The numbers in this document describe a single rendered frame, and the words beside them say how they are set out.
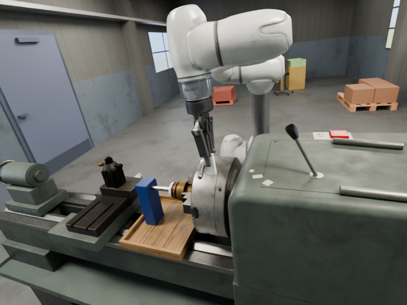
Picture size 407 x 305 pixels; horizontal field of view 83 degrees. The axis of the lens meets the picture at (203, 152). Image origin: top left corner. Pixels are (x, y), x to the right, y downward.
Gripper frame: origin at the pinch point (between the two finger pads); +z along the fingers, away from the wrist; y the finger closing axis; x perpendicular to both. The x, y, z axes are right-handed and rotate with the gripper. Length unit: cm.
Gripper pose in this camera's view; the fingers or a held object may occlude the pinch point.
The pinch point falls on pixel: (209, 164)
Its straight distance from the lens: 70.1
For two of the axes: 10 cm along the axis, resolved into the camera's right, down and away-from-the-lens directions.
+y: -3.1, 4.1, -8.6
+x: 9.4, -0.2, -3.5
